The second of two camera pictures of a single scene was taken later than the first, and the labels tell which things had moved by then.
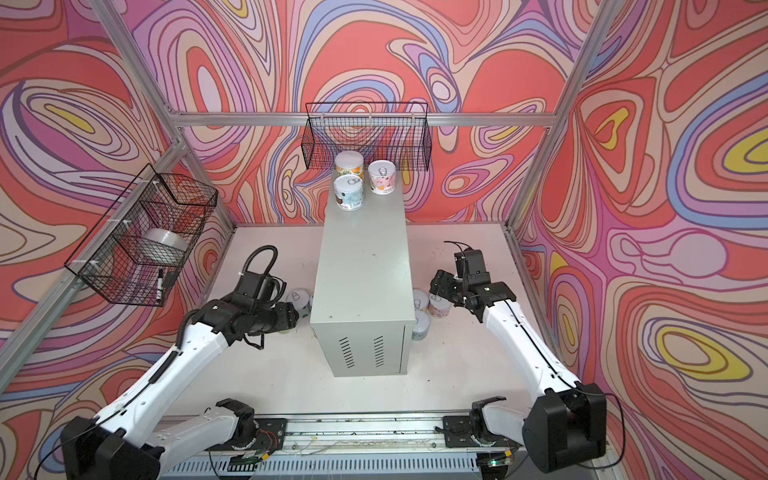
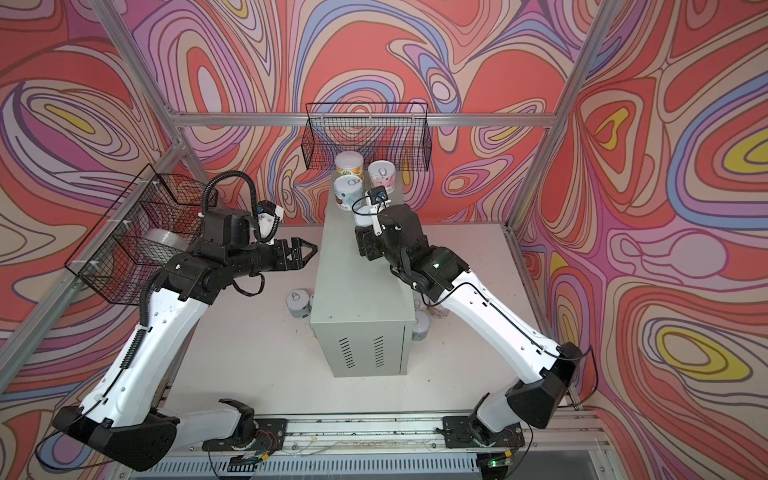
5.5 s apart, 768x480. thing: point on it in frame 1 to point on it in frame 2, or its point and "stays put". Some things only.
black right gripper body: [449, 287] to [377, 247]
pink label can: [382, 177] stays put
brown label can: [349, 193] stays put
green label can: [349, 162] stays put
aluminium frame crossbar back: [363, 120] stays put
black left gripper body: [268, 319] to [260, 258]
